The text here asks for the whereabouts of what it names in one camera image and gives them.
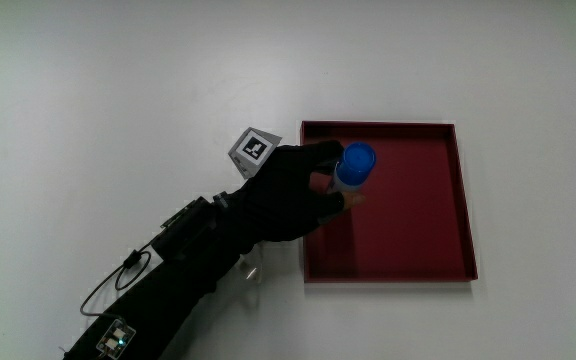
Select person's left hand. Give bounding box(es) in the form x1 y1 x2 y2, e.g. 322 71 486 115
212 126 367 252

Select blue-capped glue stick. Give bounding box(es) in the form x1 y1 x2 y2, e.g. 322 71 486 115
325 141 378 195

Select red square plate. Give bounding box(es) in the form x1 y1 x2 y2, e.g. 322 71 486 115
299 119 479 284

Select clear plastic piece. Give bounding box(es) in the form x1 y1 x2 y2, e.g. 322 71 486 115
235 248 265 307

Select black wrist sensor box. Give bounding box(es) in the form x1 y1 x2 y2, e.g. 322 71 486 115
150 195 220 262

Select small lit circuit board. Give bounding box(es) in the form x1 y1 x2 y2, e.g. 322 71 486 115
95 318 137 360

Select black looped cable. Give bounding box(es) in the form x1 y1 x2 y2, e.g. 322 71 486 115
79 249 153 319

